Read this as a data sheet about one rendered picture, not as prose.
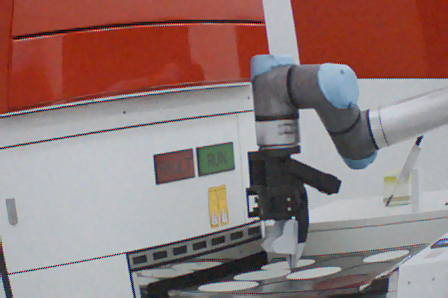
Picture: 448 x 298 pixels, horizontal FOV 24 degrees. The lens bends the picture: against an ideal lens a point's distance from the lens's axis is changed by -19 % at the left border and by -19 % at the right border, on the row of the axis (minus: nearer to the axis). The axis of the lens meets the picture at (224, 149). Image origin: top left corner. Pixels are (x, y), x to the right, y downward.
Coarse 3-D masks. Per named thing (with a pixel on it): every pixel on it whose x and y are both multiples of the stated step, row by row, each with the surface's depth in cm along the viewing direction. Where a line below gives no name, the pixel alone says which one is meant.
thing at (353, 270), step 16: (336, 256) 213; (352, 256) 210; (368, 256) 205; (400, 256) 196; (240, 272) 209; (336, 272) 193; (352, 272) 190; (368, 272) 186; (192, 288) 193; (256, 288) 189; (272, 288) 187; (288, 288) 185; (304, 288) 182; (320, 288) 180
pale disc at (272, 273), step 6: (270, 270) 207; (276, 270) 206; (282, 270) 205; (288, 270) 204; (234, 276) 204; (240, 276) 204; (246, 276) 203; (252, 276) 202; (258, 276) 202; (264, 276) 201; (270, 276) 200; (276, 276) 199
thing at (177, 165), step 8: (184, 152) 204; (160, 160) 198; (168, 160) 200; (176, 160) 202; (184, 160) 204; (192, 160) 206; (160, 168) 198; (168, 168) 200; (176, 168) 202; (184, 168) 204; (192, 168) 206; (160, 176) 198; (168, 176) 200; (176, 176) 202; (184, 176) 204
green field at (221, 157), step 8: (200, 152) 208; (208, 152) 211; (216, 152) 213; (224, 152) 215; (232, 152) 217; (200, 160) 208; (208, 160) 210; (216, 160) 213; (224, 160) 215; (232, 160) 217; (208, 168) 210; (216, 168) 212; (224, 168) 215
